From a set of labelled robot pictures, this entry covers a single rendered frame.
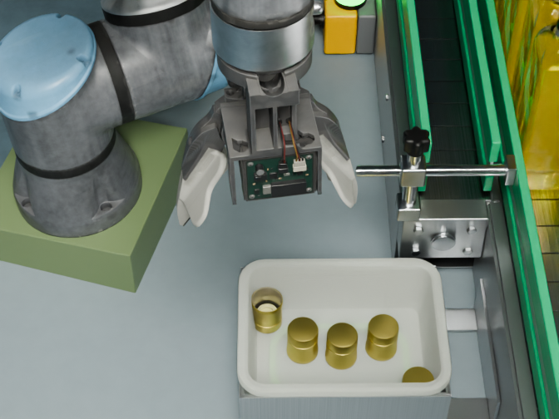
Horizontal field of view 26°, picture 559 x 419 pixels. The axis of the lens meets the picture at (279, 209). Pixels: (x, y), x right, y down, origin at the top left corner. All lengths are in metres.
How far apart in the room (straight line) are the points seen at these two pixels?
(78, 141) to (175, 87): 0.12
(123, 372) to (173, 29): 0.39
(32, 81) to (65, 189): 0.16
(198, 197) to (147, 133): 0.52
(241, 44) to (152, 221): 0.61
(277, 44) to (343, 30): 0.82
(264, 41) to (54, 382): 0.65
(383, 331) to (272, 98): 0.52
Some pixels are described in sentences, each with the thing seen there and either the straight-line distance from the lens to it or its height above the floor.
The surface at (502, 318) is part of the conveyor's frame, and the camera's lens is 1.29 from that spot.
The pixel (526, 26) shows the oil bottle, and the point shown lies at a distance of 1.34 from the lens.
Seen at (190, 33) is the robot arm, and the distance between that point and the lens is 1.30.
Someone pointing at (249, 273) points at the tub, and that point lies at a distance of 1.34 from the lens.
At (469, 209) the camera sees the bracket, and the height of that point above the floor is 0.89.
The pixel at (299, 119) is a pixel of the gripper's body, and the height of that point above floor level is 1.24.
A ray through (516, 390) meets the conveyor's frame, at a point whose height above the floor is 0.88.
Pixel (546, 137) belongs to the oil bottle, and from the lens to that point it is 1.33.
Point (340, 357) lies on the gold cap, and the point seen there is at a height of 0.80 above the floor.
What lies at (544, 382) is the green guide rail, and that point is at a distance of 1.20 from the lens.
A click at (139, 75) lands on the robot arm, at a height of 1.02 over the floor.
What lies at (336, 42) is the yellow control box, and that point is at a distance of 1.69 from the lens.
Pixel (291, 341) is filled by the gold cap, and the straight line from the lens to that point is 1.33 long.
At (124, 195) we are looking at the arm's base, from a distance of 1.41.
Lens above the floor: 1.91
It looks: 50 degrees down
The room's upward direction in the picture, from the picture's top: straight up
